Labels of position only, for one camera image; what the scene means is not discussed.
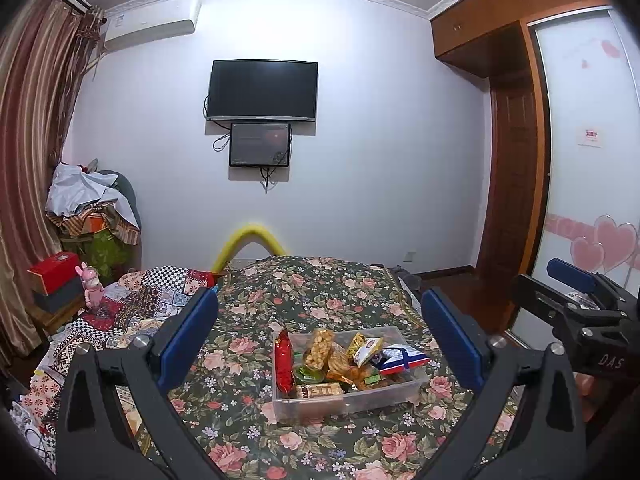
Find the black wall television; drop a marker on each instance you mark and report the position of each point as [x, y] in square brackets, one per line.
[262, 90]

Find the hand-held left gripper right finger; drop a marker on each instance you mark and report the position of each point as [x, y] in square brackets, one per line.
[450, 340]

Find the clear zip bag green strip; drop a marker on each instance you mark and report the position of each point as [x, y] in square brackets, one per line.
[320, 347]

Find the red snack packet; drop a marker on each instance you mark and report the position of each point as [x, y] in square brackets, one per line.
[284, 365]

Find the orange green snack packet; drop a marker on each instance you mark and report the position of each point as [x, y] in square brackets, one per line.
[375, 378]

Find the green patterned cloth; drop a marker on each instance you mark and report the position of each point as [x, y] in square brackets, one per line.
[102, 252]

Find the small black wall monitor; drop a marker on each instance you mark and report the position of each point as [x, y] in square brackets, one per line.
[260, 145]

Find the grey box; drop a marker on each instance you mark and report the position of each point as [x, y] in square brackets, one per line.
[60, 297]

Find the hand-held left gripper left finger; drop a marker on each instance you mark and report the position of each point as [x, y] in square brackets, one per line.
[192, 332]

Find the clear golden snack packet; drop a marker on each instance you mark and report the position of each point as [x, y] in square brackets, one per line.
[338, 362]

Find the grey backpack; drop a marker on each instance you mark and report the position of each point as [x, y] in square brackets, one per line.
[409, 282]

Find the clear plastic container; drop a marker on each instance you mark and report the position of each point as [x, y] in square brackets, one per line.
[350, 405]

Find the white air conditioner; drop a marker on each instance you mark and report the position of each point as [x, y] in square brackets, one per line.
[150, 20]

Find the white wall socket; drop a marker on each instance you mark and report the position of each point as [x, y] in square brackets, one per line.
[409, 255]

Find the grey upholstered chair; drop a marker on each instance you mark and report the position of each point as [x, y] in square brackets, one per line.
[127, 195]

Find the pile of clothes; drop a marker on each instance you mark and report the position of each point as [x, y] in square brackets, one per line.
[80, 195]

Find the pink rabbit toy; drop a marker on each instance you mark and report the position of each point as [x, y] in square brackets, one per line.
[91, 287]

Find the gold striped brown cake packet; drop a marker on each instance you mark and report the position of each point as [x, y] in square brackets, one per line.
[320, 390]

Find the patchwork quilt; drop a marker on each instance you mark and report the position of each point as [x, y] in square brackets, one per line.
[130, 300]

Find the yellow foam tube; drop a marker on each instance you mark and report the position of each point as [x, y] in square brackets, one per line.
[250, 232]

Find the blue white snack packet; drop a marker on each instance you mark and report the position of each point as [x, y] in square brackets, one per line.
[404, 360]

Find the red white door sticker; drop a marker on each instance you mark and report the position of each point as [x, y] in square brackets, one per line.
[590, 136]

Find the yellow white snack packet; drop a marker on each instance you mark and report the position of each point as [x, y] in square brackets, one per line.
[369, 352]

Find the frosted wardrobe sliding door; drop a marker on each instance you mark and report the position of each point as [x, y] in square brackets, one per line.
[590, 200]

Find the wooden overhead cabinet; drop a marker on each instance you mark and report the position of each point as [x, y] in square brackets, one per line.
[480, 25]

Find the wooden door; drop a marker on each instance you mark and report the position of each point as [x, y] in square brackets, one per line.
[510, 185]

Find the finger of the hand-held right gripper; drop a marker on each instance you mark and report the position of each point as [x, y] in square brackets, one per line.
[570, 272]
[540, 295]

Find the striped brown curtain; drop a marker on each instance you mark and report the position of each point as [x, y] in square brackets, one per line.
[35, 135]

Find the red box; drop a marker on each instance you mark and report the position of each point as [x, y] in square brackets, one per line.
[52, 272]

